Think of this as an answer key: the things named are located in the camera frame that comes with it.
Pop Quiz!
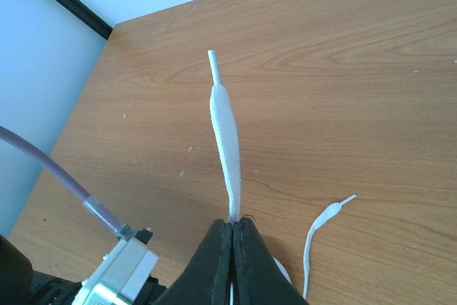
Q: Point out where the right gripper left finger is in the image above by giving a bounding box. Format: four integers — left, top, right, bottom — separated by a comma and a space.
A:
155, 219, 233, 304

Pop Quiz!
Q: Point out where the white shoelace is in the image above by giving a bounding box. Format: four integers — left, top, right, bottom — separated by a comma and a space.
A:
208, 50, 357, 298

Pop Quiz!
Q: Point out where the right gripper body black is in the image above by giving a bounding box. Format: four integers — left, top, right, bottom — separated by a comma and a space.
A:
1, 236, 82, 305

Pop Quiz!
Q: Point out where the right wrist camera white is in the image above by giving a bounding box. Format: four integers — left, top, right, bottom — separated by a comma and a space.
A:
72, 228, 159, 304

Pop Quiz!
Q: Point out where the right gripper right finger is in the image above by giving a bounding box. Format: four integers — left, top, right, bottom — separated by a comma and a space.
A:
233, 218, 307, 305

